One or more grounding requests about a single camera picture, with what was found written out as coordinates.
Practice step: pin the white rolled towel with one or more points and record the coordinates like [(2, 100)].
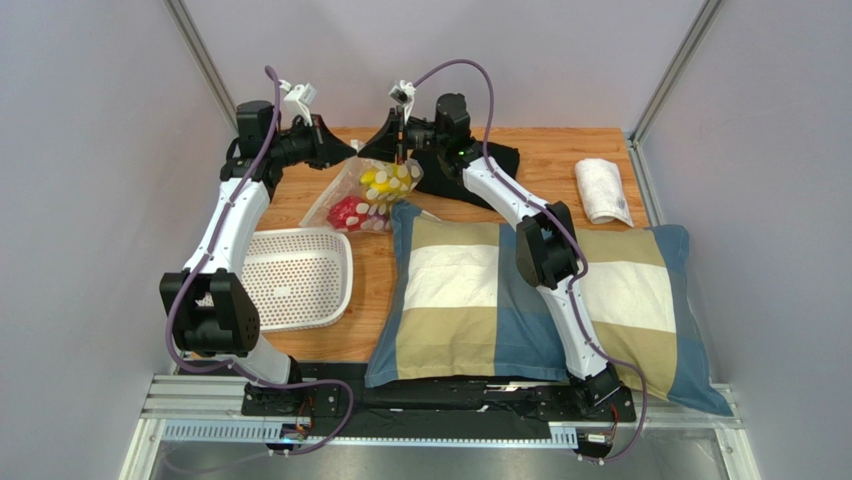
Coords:
[(601, 191)]

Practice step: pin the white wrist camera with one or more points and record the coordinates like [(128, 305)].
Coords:
[(403, 92), (297, 99)]

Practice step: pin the plaid checkered pillow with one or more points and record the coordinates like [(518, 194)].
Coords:
[(460, 307)]

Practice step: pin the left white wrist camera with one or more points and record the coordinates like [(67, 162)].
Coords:
[(297, 99)]

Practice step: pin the clear zip top bag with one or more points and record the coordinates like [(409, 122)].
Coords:
[(344, 184)]

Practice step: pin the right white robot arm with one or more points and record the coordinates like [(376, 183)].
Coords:
[(548, 257)]

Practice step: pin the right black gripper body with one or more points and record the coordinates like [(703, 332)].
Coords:
[(402, 138)]

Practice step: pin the aluminium frame rail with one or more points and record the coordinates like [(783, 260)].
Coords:
[(219, 426)]

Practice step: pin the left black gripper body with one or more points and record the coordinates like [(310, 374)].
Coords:
[(307, 143)]

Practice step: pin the red fake fruit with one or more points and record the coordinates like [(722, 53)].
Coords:
[(356, 214)]

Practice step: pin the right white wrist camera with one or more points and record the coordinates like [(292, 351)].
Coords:
[(403, 92)]

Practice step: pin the black folded cloth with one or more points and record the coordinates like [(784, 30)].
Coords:
[(435, 181)]

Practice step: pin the white perforated plastic basket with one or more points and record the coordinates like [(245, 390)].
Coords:
[(299, 278)]

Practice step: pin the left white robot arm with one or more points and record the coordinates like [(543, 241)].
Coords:
[(211, 320)]

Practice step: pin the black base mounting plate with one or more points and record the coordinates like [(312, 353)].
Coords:
[(453, 408)]

